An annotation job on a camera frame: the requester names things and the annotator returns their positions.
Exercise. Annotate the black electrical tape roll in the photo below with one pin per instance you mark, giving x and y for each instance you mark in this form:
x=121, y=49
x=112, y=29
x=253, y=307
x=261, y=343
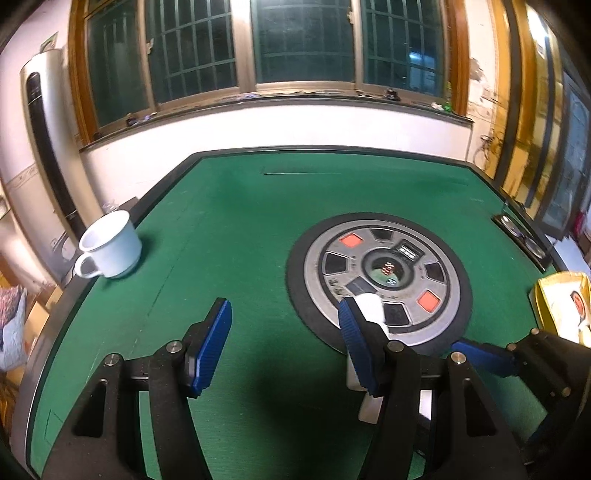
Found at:
x=584, y=322

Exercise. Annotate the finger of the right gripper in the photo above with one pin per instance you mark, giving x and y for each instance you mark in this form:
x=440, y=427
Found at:
x=494, y=359

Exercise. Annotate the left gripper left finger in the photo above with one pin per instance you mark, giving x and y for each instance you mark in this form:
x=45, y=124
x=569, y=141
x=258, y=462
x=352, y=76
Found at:
x=101, y=438

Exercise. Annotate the yellow cardboard box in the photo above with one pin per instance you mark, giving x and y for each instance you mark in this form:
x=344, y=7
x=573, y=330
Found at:
x=553, y=307

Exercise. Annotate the white enamel mug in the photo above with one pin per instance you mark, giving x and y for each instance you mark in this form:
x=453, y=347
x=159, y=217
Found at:
x=110, y=247

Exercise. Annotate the standing air conditioner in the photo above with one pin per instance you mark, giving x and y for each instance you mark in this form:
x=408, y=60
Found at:
x=56, y=152

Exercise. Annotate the round grey control panel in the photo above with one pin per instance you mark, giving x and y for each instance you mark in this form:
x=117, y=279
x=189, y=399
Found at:
x=421, y=282

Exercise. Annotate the black glasses tray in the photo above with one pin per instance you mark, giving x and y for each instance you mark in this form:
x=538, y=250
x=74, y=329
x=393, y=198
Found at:
x=524, y=240

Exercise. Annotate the slim white bottle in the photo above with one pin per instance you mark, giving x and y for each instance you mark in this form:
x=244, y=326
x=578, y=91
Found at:
x=371, y=306

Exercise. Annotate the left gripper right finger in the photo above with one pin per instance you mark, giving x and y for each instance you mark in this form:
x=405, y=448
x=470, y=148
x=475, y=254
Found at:
x=467, y=438

